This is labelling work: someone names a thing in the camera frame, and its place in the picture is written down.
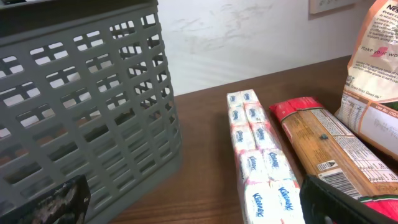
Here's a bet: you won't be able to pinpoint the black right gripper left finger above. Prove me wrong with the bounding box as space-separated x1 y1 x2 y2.
1 175 91 224

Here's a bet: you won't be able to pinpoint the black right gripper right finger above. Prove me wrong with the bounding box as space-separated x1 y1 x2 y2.
299 175 397 224

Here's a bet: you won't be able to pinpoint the spaghetti packet red ends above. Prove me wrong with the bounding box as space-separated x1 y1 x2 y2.
269 97 397 220

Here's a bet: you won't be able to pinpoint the Kleenex tissue multipack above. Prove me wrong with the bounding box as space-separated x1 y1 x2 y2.
226 90 305 224

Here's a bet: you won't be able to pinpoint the orange Nescafe coffee pouch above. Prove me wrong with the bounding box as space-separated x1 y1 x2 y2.
336 0 397 159

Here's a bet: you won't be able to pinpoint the grey plastic basket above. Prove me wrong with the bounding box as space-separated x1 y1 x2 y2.
1 0 182 223

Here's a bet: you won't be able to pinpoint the white wall socket plate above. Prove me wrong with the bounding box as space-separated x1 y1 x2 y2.
309 0 359 14

